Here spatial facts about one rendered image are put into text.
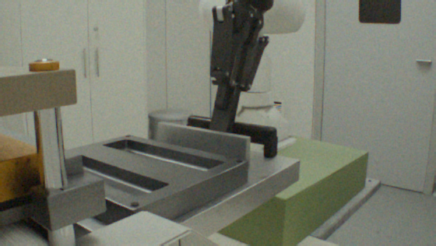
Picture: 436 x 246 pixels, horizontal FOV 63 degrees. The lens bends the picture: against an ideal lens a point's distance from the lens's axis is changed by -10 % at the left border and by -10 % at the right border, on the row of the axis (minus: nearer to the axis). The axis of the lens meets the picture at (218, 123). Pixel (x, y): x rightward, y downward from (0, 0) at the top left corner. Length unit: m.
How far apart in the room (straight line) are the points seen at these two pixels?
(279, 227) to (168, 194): 0.38
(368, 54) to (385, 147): 0.76
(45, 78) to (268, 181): 0.31
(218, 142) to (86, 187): 0.29
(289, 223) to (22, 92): 0.57
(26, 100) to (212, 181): 0.22
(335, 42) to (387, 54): 0.46
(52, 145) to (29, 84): 0.04
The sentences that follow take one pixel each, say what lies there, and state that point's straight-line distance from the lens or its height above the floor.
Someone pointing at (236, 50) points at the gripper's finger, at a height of 1.11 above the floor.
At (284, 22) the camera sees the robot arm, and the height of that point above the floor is 1.17.
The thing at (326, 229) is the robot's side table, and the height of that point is 0.75.
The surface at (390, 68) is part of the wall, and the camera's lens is 3.18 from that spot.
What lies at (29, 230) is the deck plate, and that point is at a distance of 0.45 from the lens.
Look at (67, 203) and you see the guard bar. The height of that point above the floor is 1.04.
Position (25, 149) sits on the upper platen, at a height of 1.06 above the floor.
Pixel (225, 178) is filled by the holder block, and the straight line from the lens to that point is 0.40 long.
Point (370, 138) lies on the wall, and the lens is 3.30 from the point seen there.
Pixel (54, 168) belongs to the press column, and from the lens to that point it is 0.22.
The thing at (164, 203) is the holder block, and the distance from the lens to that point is 0.34.
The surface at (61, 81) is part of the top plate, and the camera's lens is 0.21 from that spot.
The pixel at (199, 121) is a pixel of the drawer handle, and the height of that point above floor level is 1.01.
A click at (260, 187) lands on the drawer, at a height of 0.96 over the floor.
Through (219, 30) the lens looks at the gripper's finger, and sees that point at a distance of 0.53.
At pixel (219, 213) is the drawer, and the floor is 0.96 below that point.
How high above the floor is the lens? 1.12
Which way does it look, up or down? 12 degrees down
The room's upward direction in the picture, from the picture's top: straight up
